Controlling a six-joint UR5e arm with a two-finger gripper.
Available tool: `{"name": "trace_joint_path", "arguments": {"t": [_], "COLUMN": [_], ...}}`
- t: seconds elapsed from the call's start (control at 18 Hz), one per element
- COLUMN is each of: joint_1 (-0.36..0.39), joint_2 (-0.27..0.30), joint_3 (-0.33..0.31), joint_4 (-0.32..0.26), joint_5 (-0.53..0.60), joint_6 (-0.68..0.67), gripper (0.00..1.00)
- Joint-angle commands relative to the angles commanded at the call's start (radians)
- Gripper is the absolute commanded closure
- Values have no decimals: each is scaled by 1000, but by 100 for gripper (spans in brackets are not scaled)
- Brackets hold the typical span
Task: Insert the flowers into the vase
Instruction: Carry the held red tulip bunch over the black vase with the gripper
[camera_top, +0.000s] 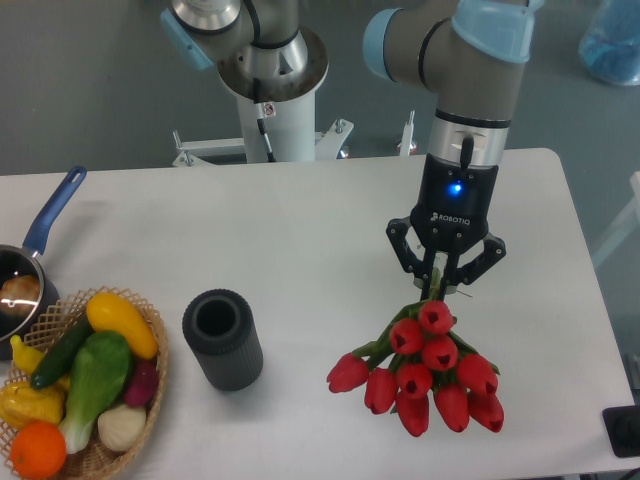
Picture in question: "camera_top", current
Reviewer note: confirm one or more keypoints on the green bok choy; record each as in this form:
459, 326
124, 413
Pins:
98, 374

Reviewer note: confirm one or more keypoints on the dark green cucumber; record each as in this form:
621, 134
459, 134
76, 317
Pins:
58, 360

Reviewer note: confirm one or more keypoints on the dark grey ribbed vase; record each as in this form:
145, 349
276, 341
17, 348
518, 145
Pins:
218, 325

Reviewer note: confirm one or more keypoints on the brown bread in pan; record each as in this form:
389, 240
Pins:
20, 295

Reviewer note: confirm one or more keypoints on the yellow bell pepper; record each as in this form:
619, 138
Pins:
21, 404

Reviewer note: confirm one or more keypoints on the white frame at right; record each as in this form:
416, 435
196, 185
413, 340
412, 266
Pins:
623, 224

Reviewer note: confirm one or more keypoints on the yellow squash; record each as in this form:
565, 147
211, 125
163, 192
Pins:
107, 311

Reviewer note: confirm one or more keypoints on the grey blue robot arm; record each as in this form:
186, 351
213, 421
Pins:
471, 54

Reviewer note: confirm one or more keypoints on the yellow banana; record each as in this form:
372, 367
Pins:
25, 358

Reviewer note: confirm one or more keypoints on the red tulip bouquet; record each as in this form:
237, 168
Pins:
419, 361

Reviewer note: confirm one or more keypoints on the black device at edge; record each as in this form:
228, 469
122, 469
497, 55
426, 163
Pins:
622, 427

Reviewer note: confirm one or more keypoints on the blue plastic bag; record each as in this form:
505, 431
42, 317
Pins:
609, 49

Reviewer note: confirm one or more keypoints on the blue handled saucepan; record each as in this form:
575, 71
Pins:
25, 259

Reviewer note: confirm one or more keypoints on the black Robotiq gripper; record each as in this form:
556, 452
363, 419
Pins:
450, 216

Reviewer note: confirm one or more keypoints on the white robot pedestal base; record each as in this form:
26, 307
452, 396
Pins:
275, 93

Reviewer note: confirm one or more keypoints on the woven wicker basket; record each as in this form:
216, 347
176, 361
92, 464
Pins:
96, 461

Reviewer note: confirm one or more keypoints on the white garlic bulb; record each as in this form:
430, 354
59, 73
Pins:
119, 427

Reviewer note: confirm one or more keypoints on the orange fruit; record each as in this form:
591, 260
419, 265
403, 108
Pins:
38, 451

